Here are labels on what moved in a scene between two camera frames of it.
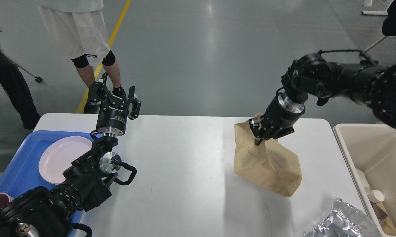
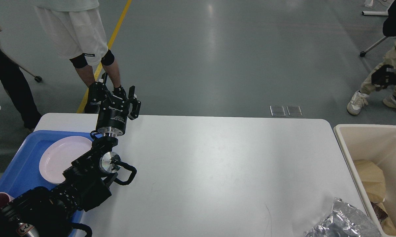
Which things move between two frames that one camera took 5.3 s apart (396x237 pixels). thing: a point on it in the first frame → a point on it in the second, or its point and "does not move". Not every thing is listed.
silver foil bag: x=344 y=221 does not move
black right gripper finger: x=255 y=124 → x=384 y=76
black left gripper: x=112 y=116 does not move
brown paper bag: x=269 y=164 → x=374 y=179
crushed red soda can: x=380 y=214 does not move
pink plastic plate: x=58 y=155 does not move
